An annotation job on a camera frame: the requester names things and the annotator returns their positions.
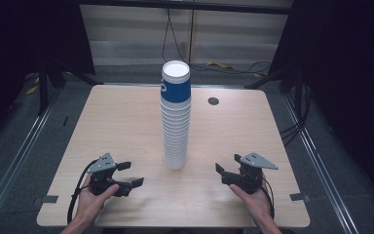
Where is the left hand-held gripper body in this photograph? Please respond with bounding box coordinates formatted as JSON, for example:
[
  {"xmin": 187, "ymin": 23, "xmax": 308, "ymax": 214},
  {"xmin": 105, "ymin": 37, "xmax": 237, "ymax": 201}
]
[{"xmin": 87, "ymin": 152, "xmax": 125, "ymax": 197}]

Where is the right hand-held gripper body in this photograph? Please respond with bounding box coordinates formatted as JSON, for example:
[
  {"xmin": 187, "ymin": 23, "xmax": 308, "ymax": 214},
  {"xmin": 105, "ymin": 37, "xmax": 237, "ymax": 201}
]
[{"xmin": 227, "ymin": 152, "xmax": 280, "ymax": 195}]

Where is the stack of blue white cups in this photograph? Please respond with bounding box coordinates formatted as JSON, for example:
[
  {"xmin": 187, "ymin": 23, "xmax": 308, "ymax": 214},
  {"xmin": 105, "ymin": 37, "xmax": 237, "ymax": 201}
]
[{"xmin": 160, "ymin": 96, "xmax": 193, "ymax": 171}]

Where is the person's left hand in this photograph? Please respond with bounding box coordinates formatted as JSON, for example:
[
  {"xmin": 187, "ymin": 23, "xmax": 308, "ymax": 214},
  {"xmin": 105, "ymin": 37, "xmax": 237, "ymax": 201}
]
[{"xmin": 77, "ymin": 175, "xmax": 120, "ymax": 226}]

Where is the person's right hand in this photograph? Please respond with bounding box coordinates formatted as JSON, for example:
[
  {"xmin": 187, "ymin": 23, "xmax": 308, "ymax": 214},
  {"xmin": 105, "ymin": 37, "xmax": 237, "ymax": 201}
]
[{"xmin": 229, "ymin": 176, "xmax": 276, "ymax": 228}]

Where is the grey tape piece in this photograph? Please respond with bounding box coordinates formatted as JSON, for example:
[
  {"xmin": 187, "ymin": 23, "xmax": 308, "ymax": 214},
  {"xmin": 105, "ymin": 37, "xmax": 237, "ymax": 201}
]
[
  {"xmin": 289, "ymin": 192, "xmax": 312, "ymax": 203},
  {"xmin": 32, "ymin": 195, "xmax": 59, "ymax": 207}
]

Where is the black stand leg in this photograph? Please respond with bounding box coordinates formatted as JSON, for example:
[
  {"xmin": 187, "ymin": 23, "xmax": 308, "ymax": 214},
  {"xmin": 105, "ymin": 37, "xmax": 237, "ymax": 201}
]
[{"xmin": 244, "ymin": 66, "xmax": 294, "ymax": 91}]

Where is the black metal stand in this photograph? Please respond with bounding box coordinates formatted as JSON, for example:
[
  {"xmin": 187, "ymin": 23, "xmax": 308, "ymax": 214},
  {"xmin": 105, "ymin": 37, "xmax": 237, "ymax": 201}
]
[{"xmin": 37, "ymin": 62, "xmax": 66, "ymax": 115}]

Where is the dark curtain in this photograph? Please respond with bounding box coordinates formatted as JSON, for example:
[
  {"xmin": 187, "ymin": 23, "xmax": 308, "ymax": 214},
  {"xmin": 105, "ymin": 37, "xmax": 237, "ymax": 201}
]
[
  {"xmin": 0, "ymin": 0, "xmax": 95, "ymax": 144},
  {"xmin": 267, "ymin": 0, "xmax": 374, "ymax": 209}
]

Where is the right hand-held gripper black cable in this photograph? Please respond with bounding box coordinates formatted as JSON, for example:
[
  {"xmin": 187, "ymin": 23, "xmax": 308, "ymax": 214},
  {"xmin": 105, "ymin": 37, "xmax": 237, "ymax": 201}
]
[{"xmin": 260, "ymin": 176, "xmax": 276, "ymax": 219}]

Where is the hand-held gripper black cable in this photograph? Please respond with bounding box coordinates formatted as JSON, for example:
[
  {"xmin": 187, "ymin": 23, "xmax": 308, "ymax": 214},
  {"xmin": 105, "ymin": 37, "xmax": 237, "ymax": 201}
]
[
  {"xmin": 66, "ymin": 158, "xmax": 99, "ymax": 225},
  {"xmin": 260, "ymin": 176, "xmax": 276, "ymax": 219}
]

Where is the left hand-held gripper black cable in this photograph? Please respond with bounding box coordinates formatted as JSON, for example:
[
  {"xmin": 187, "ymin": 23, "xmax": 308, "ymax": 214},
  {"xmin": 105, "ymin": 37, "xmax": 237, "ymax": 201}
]
[{"xmin": 66, "ymin": 158, "xmax": 99, "ymax": 225}]

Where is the black floor cable bundle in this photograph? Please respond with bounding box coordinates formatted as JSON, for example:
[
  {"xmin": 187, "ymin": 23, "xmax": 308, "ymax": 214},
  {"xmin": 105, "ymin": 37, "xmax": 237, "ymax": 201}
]
[{"xmin": 279, "ymin": 82, "xmax": 314, "ymax": 148}]

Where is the metal floor rail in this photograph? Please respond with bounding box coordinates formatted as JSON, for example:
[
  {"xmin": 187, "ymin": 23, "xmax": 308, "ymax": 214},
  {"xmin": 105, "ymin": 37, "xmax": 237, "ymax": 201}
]
[
  {"xmin": 0, "ymin": 85, "xmax": 63, "ymax": 228},
  {"xmin": 280, "ymin": 92, "xmax": 360, "ymax": 234}
]

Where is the black hanging cable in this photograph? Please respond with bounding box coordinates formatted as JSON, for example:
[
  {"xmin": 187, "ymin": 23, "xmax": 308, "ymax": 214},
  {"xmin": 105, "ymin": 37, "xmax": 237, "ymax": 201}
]
[{"xmin": 161, "ymin": 8, "xmax": 273, "ymax": 76}]

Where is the black overhead frame bar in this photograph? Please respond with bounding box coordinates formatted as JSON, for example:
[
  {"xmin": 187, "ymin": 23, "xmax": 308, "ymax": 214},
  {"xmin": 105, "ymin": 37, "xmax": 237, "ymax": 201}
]
[{"xmin": 77, "ymin": 0, "xmax": 294, "ymax": 16}]

